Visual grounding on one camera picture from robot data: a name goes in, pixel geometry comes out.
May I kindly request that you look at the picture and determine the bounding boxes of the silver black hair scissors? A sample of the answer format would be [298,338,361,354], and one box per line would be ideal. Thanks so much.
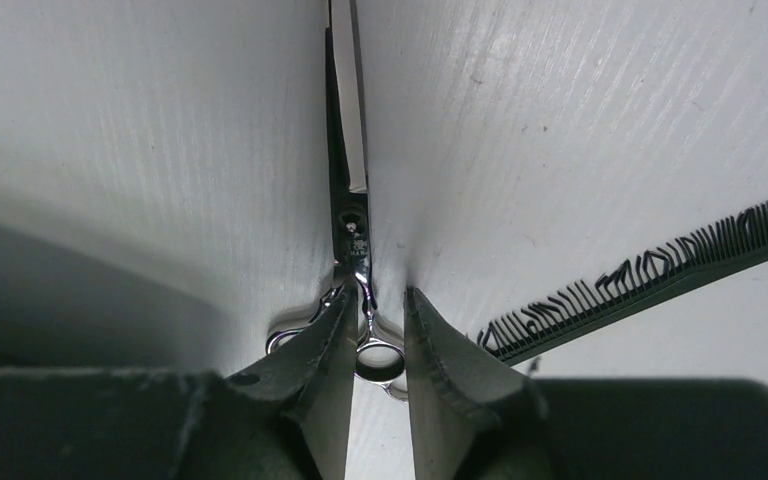
[264,1,408,402]

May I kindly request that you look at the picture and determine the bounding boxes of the black comb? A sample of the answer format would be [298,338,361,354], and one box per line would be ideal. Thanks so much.
[475,200,768,366]

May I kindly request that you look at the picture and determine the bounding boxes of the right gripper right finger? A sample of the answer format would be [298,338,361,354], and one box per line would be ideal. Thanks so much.
[404,287,768,479]

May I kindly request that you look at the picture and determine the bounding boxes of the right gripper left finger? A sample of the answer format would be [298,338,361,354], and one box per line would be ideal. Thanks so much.
[0,288,358,479]

